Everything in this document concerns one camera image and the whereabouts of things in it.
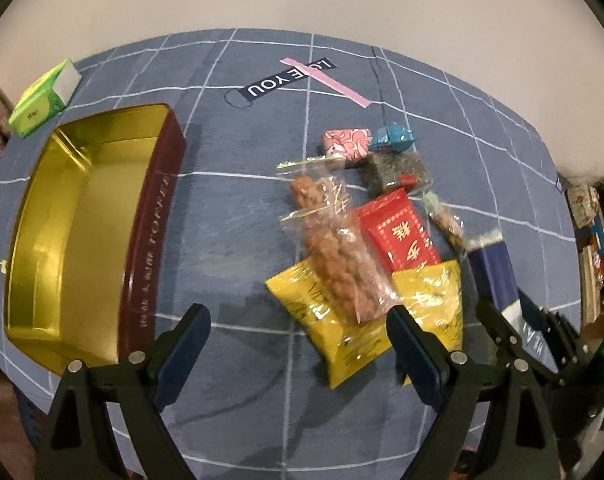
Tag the clear bag of fried twists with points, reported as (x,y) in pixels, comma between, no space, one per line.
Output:
(327,226)

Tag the dark sesame snack bar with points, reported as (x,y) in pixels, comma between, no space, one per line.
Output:
(383,173)

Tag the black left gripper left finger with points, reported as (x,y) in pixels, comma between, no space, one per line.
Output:
(78,441)

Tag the teal wrapped candy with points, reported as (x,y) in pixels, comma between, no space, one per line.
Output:
(393,138)

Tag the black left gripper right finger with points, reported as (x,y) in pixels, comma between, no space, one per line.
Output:
(452,384)

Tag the cluttered side shelf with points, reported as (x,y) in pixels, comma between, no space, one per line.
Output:
(585,198)

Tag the yellow snack packet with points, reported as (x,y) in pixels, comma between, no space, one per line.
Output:
(346,347)
(433,296)

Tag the navy blue snack packet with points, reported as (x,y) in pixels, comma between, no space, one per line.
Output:
(494,274)

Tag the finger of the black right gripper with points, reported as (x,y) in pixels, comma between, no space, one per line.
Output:
(565,344)
(510,353)

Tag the green tissue pack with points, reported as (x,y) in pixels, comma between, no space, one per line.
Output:
(45,97)

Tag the pink floral candy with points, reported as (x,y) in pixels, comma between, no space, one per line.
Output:
(350,144)

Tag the small clear nut packet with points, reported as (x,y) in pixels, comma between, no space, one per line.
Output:
(448,224)

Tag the blue checked tablecloth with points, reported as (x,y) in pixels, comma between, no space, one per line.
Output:
(257,405)

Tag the gold and maroon toffee tin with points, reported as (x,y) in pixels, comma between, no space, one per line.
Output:
(85,258)

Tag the red snack packet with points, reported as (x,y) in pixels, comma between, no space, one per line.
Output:
(396,232)

